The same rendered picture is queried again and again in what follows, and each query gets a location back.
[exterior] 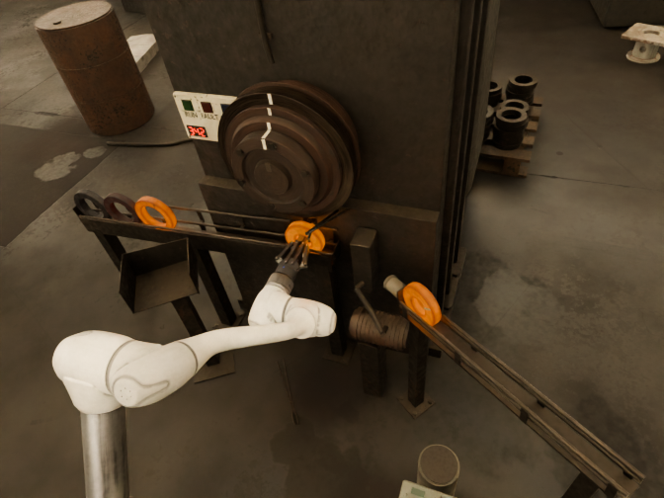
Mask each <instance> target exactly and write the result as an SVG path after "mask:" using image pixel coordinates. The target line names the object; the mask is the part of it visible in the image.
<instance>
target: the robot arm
mask: <svg viewBox="0 0 664 498"><path fill-rule="evenodd" d="M307 242H308V240H307V237H306V236H303V235H299V236H298V238H297V239H296V240H295V242H293V241H291V242H290V243H289V245H288V246H287V247H286V248H285V249H284V250H283V252H282V253H281V254H280V255H278V256H277V257H275V259H276V262H277V263H279V266H278V268H277V269H276V271H275V272H274V273H273V274H272V275H271V276H270V277H269V279H268V281H267V283H266V284H265V287H264V288H263V289H262V290H261V291H260V292H259V294H258V295H257V297H256V299H255V301H254V303H253V305H252V308H251V310H250V314H249V317H248V322H249V325H250V326H243V327H233V328H225V329H219V330H214V331H209V332H207V333H203V334H200V335H197V336H194V337H190V338H187V339H183V340H179V341H175V342H172V343H170V344H167V345H164V346H161V345H160V344H152V343H146V342H141V341H137V340H134V339H131V338H129V337H127V336H124V335H121V334H116V333H111V332H105V331H94V330H93V331H84V332H81V333H78V334H75V335H72V336H69V337H67V338H65V339H64V340H63V341H61V342H60V343H59V345H58V346H57V348H56V349H55V352H54V355H53V358H52V365H53V368H54V371H55V373H56V374H57V376H58V377H59V378H60V379H61V380H63V383H64V385H65V387H66V389H67V391H68V393H69V395H70V397H71V400H72V402H73V404H74V406H75V407H76V408H77V409H78V410H79V411H80V416H81V430H82V445H83V458H84V473H85V488H86V498H129V488H128V465H127V443H126V420H125V408H126V407H128V408H135V407H142V406H146V405H150V404H152V403H155V402H157V401H159V400H161V399H163V398H165V397H166V396H168V395H170V394H171V393H173V392H174V391H176V390H177V389H179V388H180V387H182V386H183V385H184V384H185V383H186V382H187V381H188V380H189V379H190V378H191V377H193V376H194V375H195V374H196V373H197V371H198V370H199V369H200V368H201V367H202V366H203V365H204V363H205V362H206V361H207V360H208V359H209V358H210V357H212V356H213V355H215V354H218V353H220V352H224V351H228V350H233V349H239V348H245V347H251V346H257V345H263V344H269V343H275V342H281V341H285V340H289V339H292V338H298V339H305V338H308V337H315V336H318V337H323V336H328V335H330V334H331V333H333V331H334V330H335V326H336V321H337V315H336V313H335V311H334V310H333V309H332V308H331V307H329V306H327V305H325V304H323V303H320V302H317V301H314V300H310V299H305V298H297V297H292V296H290V293H291V290H292V288H293V281H294V279H295V277H296V275H297V273H298V272H299V271H300V269H303V268H304V269H307V259H308V254H309V246H308V244H307ZM298 247H299V248H298ZM297 249H298V250H297ZM296 251H297V252H296ZM303 251H304V253H303ZM295 253H296V254H295ZM302 253H303V258H302V262H301V265H299V259H300V257H301V255H302Z"/></svg>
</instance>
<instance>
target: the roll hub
mask: <svg viewBox="0 0 664 498"><path fill-rule="evenodd" d="M266 132H267V131H266V130H256V131H253V132H251V133H249V134H247V135H246V136H245V137H244V138H243V139H242V140H241V142H240V143H239V144H238V145H237V146H236V148H235V149H234V151H233V154H232V159H231V163H232V169H233V173H234V175H235V178H236V180H237V181H238V180H239V179H241V180H243V181H244V182H245V185H244V186H241V187H242V189H243V190H244V191H245V192H246V193H247V194H248V195H249V196H250V197H251V198H252V199H254V200H255V201H256V202H258V203H259V204H261V205H263V206H265V207H268V205H269V204H274V206H275V210H277V211H283V212H294V211H299V210H302V209H304V208H306V207H307V206H308V205H309V204H310V203H311V201H312V200H313V198H314V196H315V195H316V193H317V191H318V189H319V185H320V176H319V171H318V168H317V165H316V163H315V161H314V160H313V158H312V156H311V155H310V154H309V152H308V151H307V150H306V149H305V148H304V147H303V146H302V145H301V144H299V143H298V142H297V141H296V140H294V139H293V138H291V137H289V136H287V135H285V134H283V133H280V132H277V131H273V130H271V131H270V132H269V133H268V135H267V136H266V137H265V138H262V136H263V135H264V134H265V133H266ZM262 139H265V143H266V147H267V149H264V147H263V143H262ZM270 142H271V143H274V144H275V145H276V146H277V147H276V149H275V151H273V150H270V149H269V148H268V145H269V143H270ZM237 148H238V149H242V151H243V152H244V153H243V156H238V155H237V154H236V149H237ZM302 170H304V171H307V173H308V174H309V175H308V176H307V178H302V176H301V175H300V173H301V171H302ZM299 201H305V202H306V205H305V207H301V206H300V205H299V204H298V203H299Z"/></svg>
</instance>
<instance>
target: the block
mask: <svg viewBox="0 0 664 498"><path fill-rule="evenodd" d="M350 248H351V257H352V266H353V275H354V284H355V286H356V285H357V284H358V283H359V282H360V281H363V282H364V283H365V284H364V285H363V286H362V288H363V289H368V290H372V289H373V288H374V285H375V283H376V280H377V278H378V275H379V257H378V239H377V231H376V230H375V229H370V228H364V227H358V228H357V230H356V232H355V235H354V237H353V239H352V241H351V243H350Z"/></svg>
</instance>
